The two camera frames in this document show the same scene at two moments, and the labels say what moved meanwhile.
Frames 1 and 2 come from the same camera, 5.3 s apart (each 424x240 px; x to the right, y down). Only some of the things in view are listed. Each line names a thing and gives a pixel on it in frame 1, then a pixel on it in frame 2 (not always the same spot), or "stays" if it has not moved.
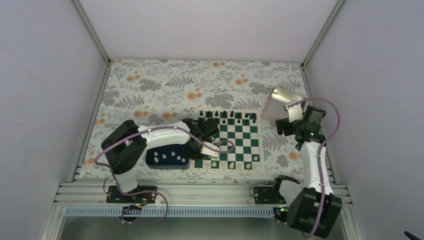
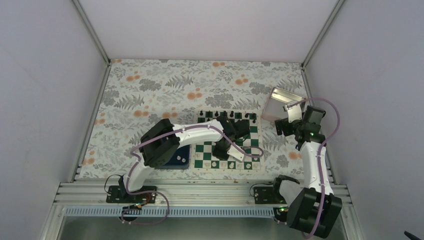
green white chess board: x=243 y=127 stays
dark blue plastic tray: x=174 y=157 stays
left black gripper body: x=191 y=153 -> x=216 y=151
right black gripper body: x=287 y=131 stays
